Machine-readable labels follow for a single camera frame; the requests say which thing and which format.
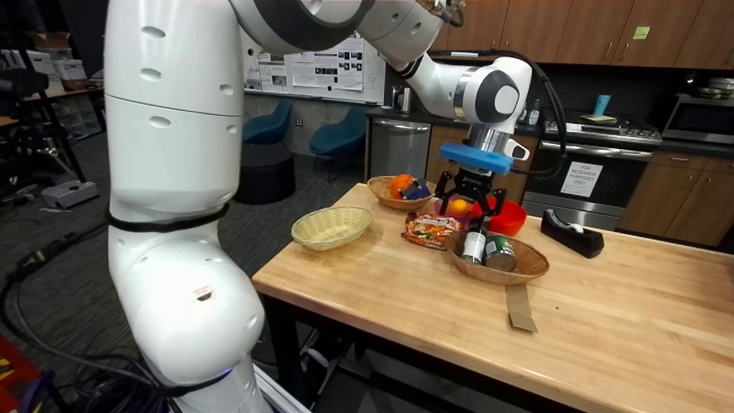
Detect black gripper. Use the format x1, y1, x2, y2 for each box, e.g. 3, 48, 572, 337
433, 167, 510, 231

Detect white label spice container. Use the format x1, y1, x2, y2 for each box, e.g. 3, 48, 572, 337
458, 218, 491, 265

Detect orange noodle packet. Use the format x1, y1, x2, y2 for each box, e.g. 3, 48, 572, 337
402, 210, 463, 253

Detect brown wicker basket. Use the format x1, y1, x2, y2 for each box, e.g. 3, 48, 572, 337
445, 230, 550, 286
365, 173, 437, 214

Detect cream wicker basket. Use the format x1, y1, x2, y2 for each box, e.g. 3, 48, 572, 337
289, 204, 373, 255

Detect orange fruit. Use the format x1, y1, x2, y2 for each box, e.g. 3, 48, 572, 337
445, 196, 475, 223

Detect pink plastic plate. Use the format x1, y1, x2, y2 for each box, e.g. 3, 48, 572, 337
430, 196, 480, 228

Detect red plastic bowl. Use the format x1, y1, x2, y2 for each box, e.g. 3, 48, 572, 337
476, 197, 530, 238

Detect blue grey toy block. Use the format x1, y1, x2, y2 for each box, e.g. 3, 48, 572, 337
402, 179, 430, 202

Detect green tomato sauce can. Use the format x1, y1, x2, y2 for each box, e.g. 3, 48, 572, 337
483, 237, 519, 272

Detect stainless steel dishwasher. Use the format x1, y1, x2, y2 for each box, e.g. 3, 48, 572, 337
367, 115, 433, 182

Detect black tape dispenser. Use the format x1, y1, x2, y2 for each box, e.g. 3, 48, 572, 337
539, 207, 606, 259

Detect white paper on oven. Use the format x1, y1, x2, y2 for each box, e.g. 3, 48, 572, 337
559, 158, 606, 199

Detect stainless steel oven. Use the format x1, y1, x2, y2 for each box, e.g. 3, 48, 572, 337
525, 113, 662, 225

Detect teal chair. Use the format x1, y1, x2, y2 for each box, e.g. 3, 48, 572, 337
241, 100, 295, 147
307, 105, 370, 182

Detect white whiteboard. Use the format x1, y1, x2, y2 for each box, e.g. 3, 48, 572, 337
241, 31, 387, 105

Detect wooden upper cabinets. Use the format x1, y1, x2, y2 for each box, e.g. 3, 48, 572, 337
426, 0, 734, 70

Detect black round ottoman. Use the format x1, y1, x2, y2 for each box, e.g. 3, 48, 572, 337
231, 139, 297, 207

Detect black microwave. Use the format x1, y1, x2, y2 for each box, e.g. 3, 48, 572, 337
661, 95, 734, 147

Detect white floor device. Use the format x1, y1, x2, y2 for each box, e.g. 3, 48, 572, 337
42, 179, 100, 210

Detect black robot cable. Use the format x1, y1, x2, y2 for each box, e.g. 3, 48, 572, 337
525, 60, 569, 147

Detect black floor cables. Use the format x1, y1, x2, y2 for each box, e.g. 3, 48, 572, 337
0, 221, 156, 413

